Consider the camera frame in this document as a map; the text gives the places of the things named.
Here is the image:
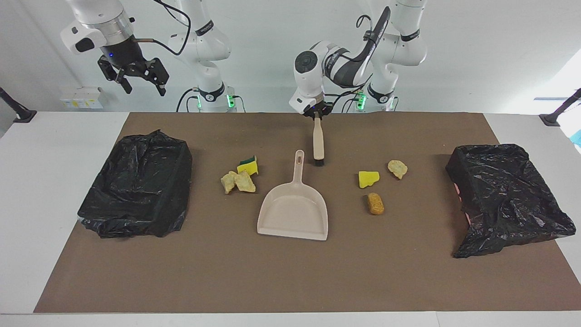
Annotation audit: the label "beige plastic dustpan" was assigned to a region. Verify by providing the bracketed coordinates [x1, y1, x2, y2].
[257, 149, 329, 241]

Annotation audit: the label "black base cable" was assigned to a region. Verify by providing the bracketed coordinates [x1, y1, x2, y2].
[176, 88, 200, 113]

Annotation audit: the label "black camera stand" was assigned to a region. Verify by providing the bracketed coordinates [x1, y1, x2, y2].
[539, 88, 581, 127]
[0, 86, 37, 124]

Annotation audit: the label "brown sponge chunk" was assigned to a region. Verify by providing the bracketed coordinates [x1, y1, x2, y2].
[367, 193, 385, 215]

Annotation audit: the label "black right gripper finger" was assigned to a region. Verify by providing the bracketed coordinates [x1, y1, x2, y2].
[136, 58, 170, 96]
[98, 57, 133, 94]

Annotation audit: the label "pink plastic bin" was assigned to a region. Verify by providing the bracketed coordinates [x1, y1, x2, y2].
[455, 182, 473, 224]

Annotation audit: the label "brown paper table mat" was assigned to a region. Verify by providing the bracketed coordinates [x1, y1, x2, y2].
[34, 112, 581, 314]

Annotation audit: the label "rounded beige sponge chunk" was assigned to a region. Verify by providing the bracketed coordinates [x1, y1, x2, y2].
[387, 160, 408, 180]

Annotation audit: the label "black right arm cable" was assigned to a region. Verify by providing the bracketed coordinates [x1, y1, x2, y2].
[134, 0, 193, 57]

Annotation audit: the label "beige hand brush black bristles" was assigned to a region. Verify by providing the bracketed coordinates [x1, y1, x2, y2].
[313, 116, 325, 167]

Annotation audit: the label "black plastic trash bag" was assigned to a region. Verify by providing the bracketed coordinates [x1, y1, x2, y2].
[77, 129, 193, 239]
[445, 144, 576, 259]

